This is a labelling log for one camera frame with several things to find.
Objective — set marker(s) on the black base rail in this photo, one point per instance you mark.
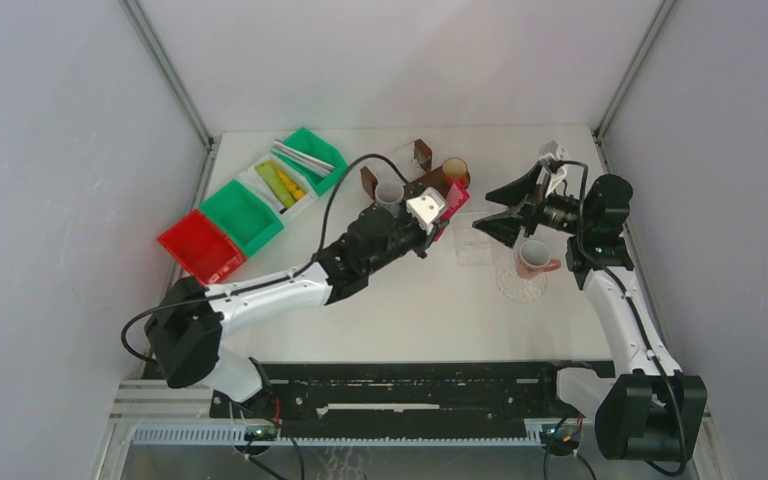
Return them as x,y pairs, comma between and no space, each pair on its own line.
411,401

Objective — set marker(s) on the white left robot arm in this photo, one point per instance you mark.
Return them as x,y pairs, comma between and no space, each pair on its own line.
187,329

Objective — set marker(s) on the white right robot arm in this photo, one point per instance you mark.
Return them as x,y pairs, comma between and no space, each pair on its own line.
653,410

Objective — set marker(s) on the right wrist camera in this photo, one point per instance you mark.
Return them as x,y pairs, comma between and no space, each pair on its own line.
551,158

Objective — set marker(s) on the red cup bin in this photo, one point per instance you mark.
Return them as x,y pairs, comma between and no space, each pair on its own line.
201,248

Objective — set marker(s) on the green toothbrush bin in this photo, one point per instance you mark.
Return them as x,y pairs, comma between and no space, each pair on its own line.
317,161

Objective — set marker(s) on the pink toothbrush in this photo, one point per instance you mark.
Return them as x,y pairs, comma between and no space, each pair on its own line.
301,161

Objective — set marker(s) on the green toothpaste tube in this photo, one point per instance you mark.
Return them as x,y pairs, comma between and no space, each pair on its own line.
268,175

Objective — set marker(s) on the pink toothpaste tube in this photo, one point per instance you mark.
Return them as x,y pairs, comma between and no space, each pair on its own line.
456,198

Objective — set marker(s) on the brown oval wooden tray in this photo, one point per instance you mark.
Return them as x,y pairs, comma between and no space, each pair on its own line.
441,181

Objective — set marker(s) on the clear oval acrylic plate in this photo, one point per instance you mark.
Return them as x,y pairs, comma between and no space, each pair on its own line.
510,283

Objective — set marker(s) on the pink printed white mug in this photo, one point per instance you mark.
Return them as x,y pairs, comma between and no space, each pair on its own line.
532,258

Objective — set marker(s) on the clear rectangular acrylic plate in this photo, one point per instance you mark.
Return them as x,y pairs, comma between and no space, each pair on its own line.
472,247

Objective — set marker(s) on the yellow toothpaste tube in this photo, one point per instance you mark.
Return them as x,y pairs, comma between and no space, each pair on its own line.
295,192

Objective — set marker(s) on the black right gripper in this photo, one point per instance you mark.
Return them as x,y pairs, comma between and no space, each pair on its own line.
512,193

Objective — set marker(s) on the clear acrylic organizer rack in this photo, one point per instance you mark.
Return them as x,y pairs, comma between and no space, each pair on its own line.
413,159

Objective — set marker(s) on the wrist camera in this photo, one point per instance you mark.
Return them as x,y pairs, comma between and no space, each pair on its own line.
551,158
427,208

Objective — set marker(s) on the white toothpaste bin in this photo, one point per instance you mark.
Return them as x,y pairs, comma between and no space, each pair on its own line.
250,179

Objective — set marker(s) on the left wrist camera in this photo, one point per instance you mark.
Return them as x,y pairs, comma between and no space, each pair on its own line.
427,208

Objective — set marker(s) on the brown ceramic cup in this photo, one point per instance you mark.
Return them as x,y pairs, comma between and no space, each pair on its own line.
455,172

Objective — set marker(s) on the green bin with rack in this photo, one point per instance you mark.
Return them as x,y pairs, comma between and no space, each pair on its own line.
242,216

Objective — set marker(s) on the aluminium frame post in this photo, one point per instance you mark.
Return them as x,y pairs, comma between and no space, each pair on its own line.
148,35

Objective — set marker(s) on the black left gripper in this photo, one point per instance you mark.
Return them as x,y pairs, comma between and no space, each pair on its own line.
423,239

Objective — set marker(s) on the grey handled white mug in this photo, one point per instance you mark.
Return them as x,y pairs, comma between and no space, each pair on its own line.
388,196

